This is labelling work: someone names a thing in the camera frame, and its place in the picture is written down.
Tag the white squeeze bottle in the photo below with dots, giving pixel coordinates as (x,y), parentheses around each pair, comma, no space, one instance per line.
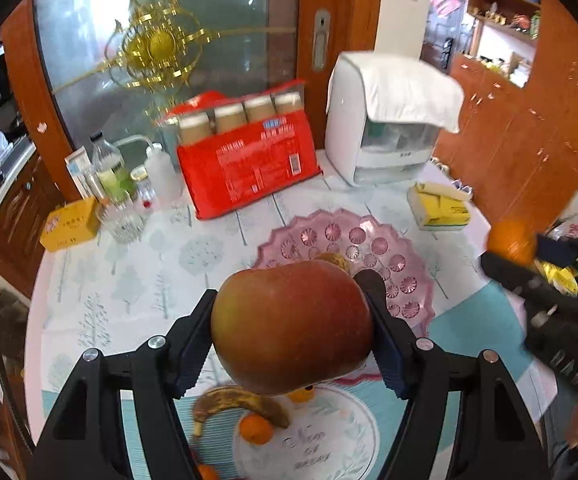
(161,175)

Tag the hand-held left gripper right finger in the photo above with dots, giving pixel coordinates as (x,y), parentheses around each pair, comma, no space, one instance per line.
(391,360)

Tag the white cloth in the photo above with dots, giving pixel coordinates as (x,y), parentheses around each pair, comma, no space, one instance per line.
(409,90)

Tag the frosted glass door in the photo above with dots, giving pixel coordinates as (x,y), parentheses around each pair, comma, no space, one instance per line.
(249,5)

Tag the orange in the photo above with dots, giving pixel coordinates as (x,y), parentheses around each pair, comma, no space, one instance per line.
(511,242)
(208,472)
(301,395)
(256,427)

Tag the pink glass bowl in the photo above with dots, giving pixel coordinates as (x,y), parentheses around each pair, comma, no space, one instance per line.
(349,240)

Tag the small gold lid jar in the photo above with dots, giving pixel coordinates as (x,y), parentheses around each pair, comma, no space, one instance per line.
(144,187)

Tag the clear plastic bottle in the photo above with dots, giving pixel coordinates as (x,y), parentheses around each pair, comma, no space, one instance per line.
(109,170)

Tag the yellow plastic bag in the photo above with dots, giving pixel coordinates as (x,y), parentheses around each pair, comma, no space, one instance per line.
(561,276)

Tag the white and blue carton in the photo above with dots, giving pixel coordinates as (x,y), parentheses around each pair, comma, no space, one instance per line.
(80,172)

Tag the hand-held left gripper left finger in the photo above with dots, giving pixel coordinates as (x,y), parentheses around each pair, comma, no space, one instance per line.
(194,355)

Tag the wooden kitchen cabinet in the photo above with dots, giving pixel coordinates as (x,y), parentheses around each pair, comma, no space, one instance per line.
(9,210)

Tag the tree print tablecloth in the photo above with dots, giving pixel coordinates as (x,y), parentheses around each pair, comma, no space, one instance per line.
(134,280)

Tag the wooden wall shelf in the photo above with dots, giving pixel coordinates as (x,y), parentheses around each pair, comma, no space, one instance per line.
(509,15)

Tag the golden hanging ornament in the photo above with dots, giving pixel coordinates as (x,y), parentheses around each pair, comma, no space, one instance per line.
(156,45)

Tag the yellow cardboard box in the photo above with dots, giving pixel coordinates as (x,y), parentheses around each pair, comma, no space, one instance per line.
(69,225)

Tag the crystal glass cup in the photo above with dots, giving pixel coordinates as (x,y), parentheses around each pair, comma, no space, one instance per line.
(121,220)

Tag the white countertop appliance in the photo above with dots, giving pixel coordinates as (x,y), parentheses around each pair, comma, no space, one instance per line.
(349,125)

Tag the red apple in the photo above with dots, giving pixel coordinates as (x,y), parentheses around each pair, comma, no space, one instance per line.
(291,327)

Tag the yellow tissue pack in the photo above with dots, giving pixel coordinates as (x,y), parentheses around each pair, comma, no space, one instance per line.
(441,207)

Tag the red pack of jars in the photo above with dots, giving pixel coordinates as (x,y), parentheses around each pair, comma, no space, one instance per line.
(249,170)

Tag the small spotted banana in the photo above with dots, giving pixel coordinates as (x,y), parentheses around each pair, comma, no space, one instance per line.
(338,262)

